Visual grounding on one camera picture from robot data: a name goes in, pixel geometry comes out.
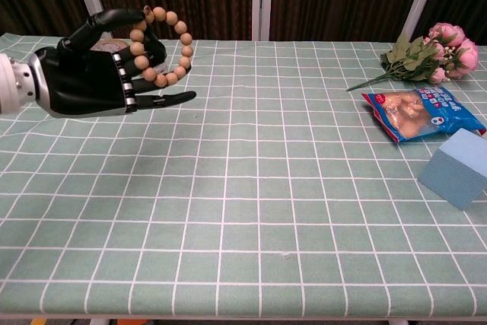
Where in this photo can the pink artificial flower bouquet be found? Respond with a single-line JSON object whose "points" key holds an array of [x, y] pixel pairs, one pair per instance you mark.
{"points": [[414, 58]]}

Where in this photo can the light blue foam block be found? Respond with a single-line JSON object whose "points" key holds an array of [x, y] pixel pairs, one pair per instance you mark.
{"points": [[452, 182]]}

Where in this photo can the green checked tablecloth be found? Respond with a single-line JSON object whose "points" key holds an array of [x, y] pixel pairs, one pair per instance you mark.
{"points": [[243, 226]]}

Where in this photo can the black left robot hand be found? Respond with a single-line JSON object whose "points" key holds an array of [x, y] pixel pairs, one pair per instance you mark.
{"points": [[83, 85]]}

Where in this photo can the yellow packing tape roll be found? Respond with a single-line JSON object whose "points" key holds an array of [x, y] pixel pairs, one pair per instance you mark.
{"points": [[110, 45]]}

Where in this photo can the blue snack bag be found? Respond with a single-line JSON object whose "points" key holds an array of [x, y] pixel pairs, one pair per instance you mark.
{"points": [[411, 115]]}

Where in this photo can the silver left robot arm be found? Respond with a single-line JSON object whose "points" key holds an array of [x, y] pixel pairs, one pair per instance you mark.
{"points": [[13, 85]]}

